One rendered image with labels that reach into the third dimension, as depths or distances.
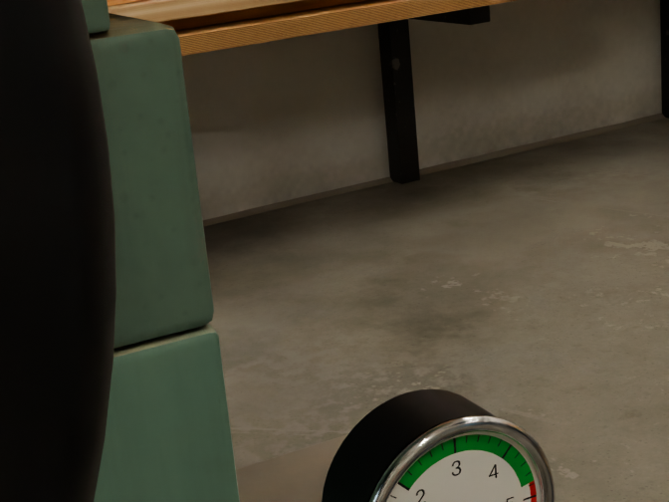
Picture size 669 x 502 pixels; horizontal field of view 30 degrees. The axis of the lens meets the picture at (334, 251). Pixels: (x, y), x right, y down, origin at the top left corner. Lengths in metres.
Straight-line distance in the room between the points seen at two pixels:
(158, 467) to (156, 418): 0.02
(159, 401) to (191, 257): 0.04
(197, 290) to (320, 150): 2.95
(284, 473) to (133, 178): 0.17
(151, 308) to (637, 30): 3.60
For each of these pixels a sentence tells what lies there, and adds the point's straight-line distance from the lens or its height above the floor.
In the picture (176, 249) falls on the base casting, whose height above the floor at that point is 0.74.
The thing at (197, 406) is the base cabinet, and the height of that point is 0.69.
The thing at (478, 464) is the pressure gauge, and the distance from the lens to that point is 0.35.
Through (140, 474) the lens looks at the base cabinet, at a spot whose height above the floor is 0.67.
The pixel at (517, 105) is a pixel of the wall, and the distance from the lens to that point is 3.65.
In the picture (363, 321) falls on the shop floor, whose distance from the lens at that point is 2.40.
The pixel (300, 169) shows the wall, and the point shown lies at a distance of 3.29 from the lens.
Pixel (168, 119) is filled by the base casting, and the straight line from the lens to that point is 0.35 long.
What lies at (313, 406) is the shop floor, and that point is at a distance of 2.05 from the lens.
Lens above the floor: 0.84
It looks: 17 degrees down
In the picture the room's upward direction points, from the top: 6 degrees counter-clockwise
